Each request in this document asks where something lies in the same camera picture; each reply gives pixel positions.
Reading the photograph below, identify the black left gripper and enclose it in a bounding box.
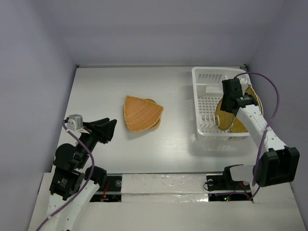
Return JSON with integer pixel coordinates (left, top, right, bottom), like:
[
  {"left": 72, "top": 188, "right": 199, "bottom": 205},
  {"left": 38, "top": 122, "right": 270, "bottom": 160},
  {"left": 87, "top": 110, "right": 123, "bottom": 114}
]
[{"left": 77, "top": 116, "right": 117, "bottom": 167}]

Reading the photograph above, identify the yellow fan-shaped woven plate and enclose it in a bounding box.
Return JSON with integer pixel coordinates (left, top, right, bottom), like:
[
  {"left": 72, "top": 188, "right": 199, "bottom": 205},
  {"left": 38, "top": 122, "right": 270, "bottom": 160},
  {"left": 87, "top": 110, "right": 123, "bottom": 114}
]
[{"left": 245, "top": 85, "right": 264, "bottom": 115}]

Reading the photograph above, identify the round yellow-green woven plate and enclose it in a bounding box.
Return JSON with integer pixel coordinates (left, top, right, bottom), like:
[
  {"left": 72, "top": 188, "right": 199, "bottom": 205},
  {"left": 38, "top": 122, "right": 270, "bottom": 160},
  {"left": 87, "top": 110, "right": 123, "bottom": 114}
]
[{"left": 215, "top": 100, "right": 235, "bottom": 131}]

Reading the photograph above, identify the yellow square bamboo mat plate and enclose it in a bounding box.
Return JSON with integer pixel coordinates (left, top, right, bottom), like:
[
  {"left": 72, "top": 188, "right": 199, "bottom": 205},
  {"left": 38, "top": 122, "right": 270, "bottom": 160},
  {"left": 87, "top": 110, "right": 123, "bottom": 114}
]
[{"left": 230, "top": 84, "right": 256, "bottom": 133}]

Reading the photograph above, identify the orange fan-shaped woven plate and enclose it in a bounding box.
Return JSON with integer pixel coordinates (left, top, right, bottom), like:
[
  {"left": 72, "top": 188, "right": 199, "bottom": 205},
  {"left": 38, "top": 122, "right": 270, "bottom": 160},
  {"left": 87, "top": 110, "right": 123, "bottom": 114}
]
[{"left": 124, "top": 95, "right": 164, "bottom": 132}]

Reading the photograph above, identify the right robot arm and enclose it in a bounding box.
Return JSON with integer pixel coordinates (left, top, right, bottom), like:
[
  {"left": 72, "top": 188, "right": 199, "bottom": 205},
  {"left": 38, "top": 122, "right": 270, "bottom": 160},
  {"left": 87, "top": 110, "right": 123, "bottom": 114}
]
[{"left": 220, "top": 78, "right": 300, "bottom": 187}]

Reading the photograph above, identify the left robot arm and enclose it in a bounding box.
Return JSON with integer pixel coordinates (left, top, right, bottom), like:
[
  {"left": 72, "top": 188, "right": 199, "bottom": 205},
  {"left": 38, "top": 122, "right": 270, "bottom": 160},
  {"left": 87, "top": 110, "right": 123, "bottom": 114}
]
[{"left": 39, "top": 115, "right": 117, "bottom": 231}]

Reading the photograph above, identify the white plastic dish rack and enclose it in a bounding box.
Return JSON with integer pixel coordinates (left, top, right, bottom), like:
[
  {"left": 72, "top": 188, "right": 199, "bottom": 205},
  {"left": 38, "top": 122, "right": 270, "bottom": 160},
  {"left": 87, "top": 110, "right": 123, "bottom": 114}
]
[{"left": 192, "top": 67, "right": 249, "bottom": 141}]

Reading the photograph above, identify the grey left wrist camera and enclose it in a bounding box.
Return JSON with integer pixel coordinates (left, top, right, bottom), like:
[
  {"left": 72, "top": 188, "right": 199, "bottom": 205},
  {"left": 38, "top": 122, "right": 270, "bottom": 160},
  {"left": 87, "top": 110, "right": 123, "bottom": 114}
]
[{"left": 67, "top": 114, "right": 86, "bottom": 133}]

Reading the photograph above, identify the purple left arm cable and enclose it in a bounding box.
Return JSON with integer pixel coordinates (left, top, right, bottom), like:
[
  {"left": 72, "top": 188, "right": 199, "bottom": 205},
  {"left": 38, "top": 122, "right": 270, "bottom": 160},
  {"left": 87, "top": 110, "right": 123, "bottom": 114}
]
[{"left": 36, "top": 120, "right": 97, "bottom": 231}]

